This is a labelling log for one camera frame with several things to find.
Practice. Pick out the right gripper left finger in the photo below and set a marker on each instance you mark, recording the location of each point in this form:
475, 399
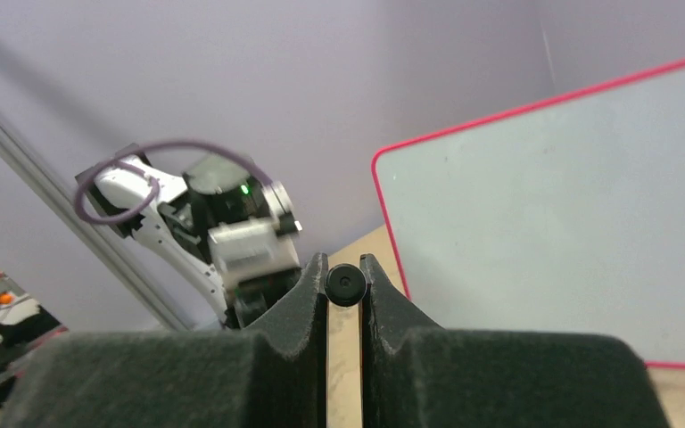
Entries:
270, 374

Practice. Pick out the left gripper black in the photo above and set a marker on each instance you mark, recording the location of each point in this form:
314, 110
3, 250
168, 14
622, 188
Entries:
251, 299

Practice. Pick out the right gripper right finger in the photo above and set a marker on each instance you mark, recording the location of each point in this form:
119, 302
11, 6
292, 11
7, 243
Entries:
417, 373

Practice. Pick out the black whiteboard marker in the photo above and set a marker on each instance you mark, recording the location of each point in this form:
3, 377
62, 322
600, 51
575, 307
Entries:
345, 285

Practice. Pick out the whiteboard with red frame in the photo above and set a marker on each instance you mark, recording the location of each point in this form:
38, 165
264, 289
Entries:
565, 215

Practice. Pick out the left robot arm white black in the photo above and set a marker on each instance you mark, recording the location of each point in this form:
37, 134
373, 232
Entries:
212, 214

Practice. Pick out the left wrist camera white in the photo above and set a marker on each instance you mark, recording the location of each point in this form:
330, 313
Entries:
248, 250

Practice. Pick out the aluminium extrusion post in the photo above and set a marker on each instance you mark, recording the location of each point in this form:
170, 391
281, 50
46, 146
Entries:
120, 261

